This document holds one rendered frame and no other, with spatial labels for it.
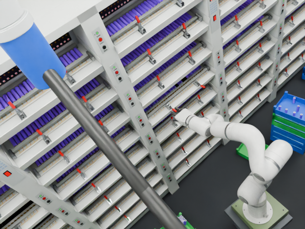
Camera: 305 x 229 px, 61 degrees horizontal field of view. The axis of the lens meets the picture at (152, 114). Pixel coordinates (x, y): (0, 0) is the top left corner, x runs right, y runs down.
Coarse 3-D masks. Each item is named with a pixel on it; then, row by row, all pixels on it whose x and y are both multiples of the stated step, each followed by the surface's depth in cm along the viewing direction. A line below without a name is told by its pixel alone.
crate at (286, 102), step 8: (288, 96) 220; (280, 104) 220; (288, 104) 218; (296, 104) 216; (304, 104) 214; (280, 112) 210; (288, 112) 213; (296, 112) 211; (304, 112) 209; (296, 120) 204; (304, 120) 199
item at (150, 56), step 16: (192, 16) 160; (160, 32) 154; (176, 32) 153; (192, 32) 155; (144, 48) 150; (160, 48) 151; (176, 48) 151; (128, 64) 145; (144, 64) 147; (160, 64) 150
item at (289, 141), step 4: (272, 132) 236; (276, 136) 236; (280, 136) 232; (284, 136) 235; (284, 140) 233; (288, 140) 229; (292, 140) 225; (296, 144) 225; (300, 144) 221; (304, 144) 218; (300, 148) 225; (304, 148) 221
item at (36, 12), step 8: (24, 0) 137; (32, 0) 133; (40, 0) 130; (48, 0) 127; (56, 0) 124; (64, 0) 121; (32, 8) 126; (40, 8) 123; (48, 8) 120; (32, 16) 119; (40, 16) 117; (72, 32) 129; (64, 48) 131
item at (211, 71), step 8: (208, 64) 185; (208, 72) 187; (200, 80) 184; (208, 80) 186; (176, 88) 183; (192, 88) 182; (200, 88) 186; (184, 96) 180; (168, 104) 178; (176, 104) 177; (160, 112) 175; (168, 112) 175; (152, 120) 173; (160, 120) 175
